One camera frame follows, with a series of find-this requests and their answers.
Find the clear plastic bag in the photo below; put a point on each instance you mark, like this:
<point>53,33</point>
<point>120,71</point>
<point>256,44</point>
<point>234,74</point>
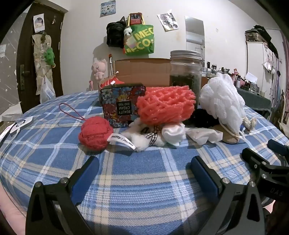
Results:
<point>46,90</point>

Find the wall mirror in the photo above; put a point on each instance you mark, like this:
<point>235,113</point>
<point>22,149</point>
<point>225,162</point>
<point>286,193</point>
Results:
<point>194,29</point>

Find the row of cosmetic bottles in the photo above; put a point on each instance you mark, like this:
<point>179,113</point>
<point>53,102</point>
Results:
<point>239,79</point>

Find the patterned storage case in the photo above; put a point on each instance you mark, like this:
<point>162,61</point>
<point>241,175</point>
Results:
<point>252,36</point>

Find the white plush toy with ribbon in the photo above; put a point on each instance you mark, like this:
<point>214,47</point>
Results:
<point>140,139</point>

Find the pale pink plush toy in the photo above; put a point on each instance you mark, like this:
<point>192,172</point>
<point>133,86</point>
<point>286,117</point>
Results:
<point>98,69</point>

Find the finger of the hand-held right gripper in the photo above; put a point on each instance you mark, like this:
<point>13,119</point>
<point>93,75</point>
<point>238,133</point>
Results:
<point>280,149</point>
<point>259,168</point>

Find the red knitted ball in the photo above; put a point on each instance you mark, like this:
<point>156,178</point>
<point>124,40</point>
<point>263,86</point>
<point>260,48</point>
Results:
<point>94,133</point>

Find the brown round pad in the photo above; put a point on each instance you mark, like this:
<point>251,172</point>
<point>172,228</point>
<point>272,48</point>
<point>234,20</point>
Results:
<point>228,136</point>

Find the dark wooden door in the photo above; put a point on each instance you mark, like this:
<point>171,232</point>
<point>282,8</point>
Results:
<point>27,56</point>

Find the dark green sponge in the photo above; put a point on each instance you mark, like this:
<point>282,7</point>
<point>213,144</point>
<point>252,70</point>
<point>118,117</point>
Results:
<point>204,118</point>

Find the black clothes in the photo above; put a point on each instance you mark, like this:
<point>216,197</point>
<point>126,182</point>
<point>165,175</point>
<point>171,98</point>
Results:
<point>268,38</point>

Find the round portrait photo print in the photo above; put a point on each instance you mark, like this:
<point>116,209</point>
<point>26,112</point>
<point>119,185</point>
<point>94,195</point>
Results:
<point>38,22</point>

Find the coral foam net sleeve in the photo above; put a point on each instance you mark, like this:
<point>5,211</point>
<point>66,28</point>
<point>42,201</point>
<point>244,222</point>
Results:
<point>164,104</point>

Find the white wardrobe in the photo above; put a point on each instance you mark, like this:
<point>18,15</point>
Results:
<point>255,58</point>

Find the photo collage sheet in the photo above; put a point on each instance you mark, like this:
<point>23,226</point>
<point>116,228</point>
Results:
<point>168,19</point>

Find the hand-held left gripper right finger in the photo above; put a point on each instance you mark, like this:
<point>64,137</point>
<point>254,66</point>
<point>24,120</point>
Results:
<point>203,176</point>

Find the table with dark green cloth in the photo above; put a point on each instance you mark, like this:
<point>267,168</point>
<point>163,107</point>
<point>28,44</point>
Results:
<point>255,99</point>

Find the white plastic bag ball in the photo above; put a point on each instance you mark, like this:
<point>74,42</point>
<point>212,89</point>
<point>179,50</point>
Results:
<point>221,99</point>

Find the white cloth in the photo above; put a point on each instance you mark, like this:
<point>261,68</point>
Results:
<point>173,134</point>

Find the glass jar with dark leaves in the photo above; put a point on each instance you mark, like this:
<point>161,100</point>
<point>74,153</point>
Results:
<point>185,74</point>

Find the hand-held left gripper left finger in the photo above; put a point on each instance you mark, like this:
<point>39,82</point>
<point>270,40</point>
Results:
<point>84,178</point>

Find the beige hanging organizer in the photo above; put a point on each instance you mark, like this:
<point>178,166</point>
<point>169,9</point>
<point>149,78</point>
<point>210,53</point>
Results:
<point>39,58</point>

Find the blue plaid tablecloth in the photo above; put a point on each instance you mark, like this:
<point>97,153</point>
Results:
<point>144,180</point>

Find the white card with circle logo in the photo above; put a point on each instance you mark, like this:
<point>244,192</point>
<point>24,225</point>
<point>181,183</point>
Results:
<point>21,124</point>

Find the small panda plush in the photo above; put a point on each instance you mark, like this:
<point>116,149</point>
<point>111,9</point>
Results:
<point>127,32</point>

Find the cardboard box with red inside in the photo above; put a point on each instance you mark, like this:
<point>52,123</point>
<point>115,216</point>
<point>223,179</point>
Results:
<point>144,70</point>

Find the black backpack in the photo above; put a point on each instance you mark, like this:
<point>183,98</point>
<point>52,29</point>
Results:
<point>115,34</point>

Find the green dinosaur plush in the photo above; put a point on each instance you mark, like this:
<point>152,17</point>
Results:
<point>49,56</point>

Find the blue wall poster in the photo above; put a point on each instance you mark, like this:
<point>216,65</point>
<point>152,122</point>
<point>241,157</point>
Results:
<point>108,8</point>

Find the small dark green plush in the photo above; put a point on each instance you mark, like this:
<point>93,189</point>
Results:
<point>44,37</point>

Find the floral tin box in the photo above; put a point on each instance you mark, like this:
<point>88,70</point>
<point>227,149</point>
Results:
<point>117,106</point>

